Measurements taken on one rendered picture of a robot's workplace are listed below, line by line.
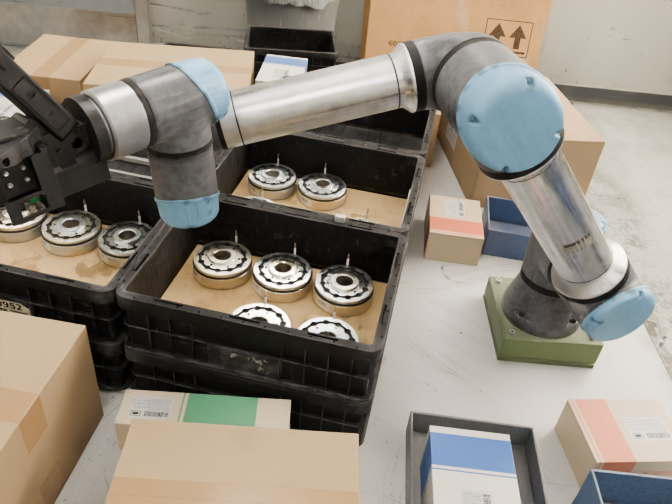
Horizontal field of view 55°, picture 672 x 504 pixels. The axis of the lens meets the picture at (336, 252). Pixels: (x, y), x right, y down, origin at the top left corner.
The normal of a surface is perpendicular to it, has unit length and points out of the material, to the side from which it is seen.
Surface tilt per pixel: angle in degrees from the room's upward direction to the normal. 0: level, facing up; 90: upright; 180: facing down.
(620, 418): 0
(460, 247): 90
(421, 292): 0
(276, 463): 0
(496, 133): 83
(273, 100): 47
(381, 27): 77
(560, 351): 90
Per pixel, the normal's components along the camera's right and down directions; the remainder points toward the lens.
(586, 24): -0.04, 0.60
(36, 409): 0.98, 0.16
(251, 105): 0.03, -0.11
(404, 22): 0.00, 0.42
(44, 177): 0.71, 0.33
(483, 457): 0.09, -0.80
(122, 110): 0.58, -0.11
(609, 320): 0.27, 0.67
